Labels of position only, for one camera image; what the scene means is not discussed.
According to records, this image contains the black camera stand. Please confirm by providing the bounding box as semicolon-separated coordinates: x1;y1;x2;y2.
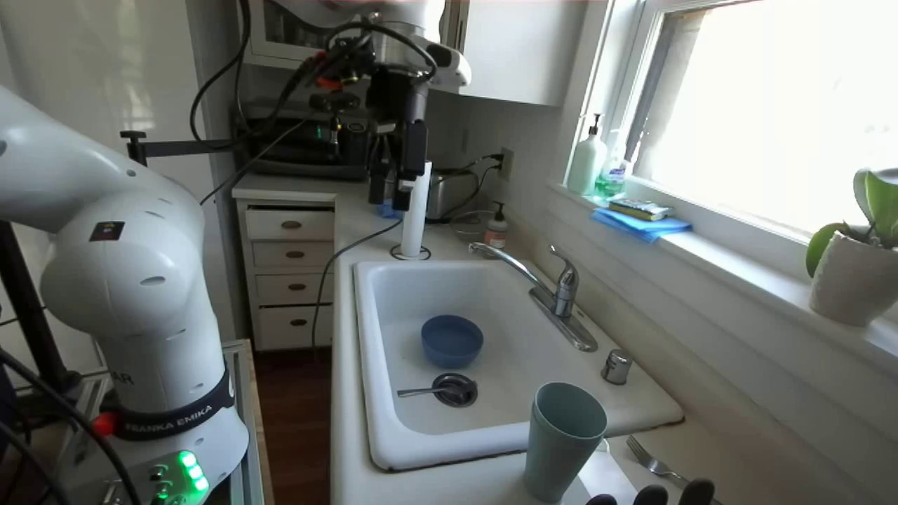
0;218;78;395

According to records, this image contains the teal plastic cup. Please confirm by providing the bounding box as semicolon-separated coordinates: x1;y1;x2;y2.
522;380;612;505

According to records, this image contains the white drawer cabinet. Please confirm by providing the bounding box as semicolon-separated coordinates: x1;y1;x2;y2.
231;181;341;355

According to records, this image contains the green soap pump bottle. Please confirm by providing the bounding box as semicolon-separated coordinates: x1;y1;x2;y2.
564;113;612;202

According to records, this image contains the blue bowl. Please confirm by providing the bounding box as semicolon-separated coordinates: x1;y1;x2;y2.
418;312;490;370

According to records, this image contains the chrome sprayer cap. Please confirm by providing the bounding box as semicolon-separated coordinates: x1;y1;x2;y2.
602;349;634;387

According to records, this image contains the white window frame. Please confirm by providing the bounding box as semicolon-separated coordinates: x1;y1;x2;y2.
560;0;898;247

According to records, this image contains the black toaster oven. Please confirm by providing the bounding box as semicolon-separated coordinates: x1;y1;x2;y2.
234;96;377;182

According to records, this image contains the silver toaster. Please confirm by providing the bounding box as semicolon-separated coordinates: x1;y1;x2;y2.
426;165;481;221

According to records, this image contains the grey and white sponge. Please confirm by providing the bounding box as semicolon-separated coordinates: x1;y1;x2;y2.
606;196;673;225

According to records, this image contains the chrome sink faucet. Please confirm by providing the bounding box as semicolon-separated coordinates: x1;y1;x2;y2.
470;240;602;357

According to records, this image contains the white drawer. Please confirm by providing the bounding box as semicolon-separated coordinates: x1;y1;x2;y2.
251;242;337;275
244;209;337;244
257;307;337;350
254;273;337;308

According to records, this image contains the robot base with green lights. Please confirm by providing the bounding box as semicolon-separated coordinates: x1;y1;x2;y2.
55;409;254;505

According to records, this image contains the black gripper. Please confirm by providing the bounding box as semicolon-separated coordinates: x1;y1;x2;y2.
367;66;439;209

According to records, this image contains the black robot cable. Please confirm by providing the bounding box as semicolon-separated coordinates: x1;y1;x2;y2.
188;0;442;209

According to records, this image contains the small teal bottle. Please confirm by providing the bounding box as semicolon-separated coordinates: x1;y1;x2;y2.
593;137;633;206

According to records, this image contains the white sink basin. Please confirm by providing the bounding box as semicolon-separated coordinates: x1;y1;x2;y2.
349;256;689;475

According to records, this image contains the green leafy plant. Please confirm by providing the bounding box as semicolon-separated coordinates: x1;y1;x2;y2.
804;165;898;282

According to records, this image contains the white plant pot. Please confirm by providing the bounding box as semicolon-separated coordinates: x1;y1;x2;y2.
807;228;898;328

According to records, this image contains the flat blue cloth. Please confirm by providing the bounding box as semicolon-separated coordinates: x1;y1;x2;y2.
589;206;697;247

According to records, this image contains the orange soap bottle black pump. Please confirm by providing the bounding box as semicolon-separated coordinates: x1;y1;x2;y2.
485;200;513;242

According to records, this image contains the white paper towel roll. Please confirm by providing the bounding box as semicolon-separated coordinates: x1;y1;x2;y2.
401;161;436;261

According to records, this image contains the thin power cable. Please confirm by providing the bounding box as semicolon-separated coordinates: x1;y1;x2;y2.
310;216;407;350

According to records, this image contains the metal sink drain strainer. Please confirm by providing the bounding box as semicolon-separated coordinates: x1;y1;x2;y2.
429;370;483;409

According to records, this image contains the white upper cabinet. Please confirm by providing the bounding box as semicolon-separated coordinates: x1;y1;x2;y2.
446;0;593;109

